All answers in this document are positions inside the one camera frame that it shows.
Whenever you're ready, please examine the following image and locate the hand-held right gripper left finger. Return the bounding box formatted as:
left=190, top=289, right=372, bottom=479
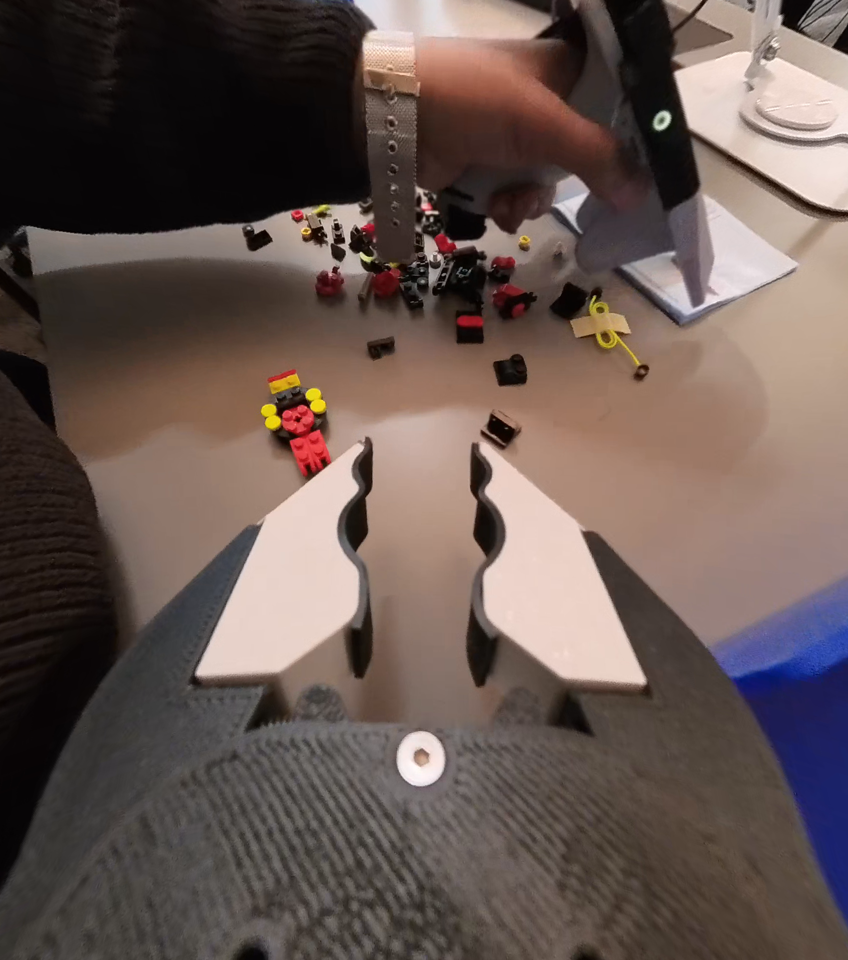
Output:
left=193, top=437, right=376, bottom=723

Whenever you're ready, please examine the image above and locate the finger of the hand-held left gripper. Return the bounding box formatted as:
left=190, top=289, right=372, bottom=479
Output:
left=575, top=204, right=686, bottom=275
left=665, top=192, right=719, bottom=311

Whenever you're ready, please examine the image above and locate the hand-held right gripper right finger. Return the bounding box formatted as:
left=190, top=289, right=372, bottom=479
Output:
left=467, top=441, right=650, bottom=725

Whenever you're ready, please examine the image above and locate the lego instruction booklet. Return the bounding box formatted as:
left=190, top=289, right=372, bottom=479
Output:
left=550, top=191, right=800, bottom=327

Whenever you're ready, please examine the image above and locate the partly built lego model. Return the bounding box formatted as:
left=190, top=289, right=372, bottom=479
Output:
left=259, top=369, right=333, bottom=479

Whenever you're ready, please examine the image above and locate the pile of lego pieces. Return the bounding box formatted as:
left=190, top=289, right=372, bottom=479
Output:
left=240, top=201, right=612, bottom=346

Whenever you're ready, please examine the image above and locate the person's left forearm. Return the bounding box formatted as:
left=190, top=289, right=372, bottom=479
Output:
left=0, top=0, right=374, bottom=252

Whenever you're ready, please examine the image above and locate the person's left hand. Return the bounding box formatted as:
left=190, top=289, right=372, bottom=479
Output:
left=416, top=33, right=644, bottom=234

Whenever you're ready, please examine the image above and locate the white display stand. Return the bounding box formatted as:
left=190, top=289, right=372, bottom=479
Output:
left=675, top=0, right=848, bottom=215

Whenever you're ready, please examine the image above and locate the person's dark knit sweater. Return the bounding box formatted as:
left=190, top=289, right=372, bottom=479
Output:
left=0, top=318, right=121, bottom=960

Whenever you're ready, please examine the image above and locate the blue storage bin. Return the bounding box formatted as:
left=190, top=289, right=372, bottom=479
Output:
left=709, top=551, right=848, bottom=960

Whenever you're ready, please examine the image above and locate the yellow string with tape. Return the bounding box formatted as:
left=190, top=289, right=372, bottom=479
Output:
left=570, top=297, right=651, bottom=381

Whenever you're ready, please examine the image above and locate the wristwatch with fabric strap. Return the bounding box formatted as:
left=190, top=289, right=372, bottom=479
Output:
left=361, top=30, right=422, bottom=264

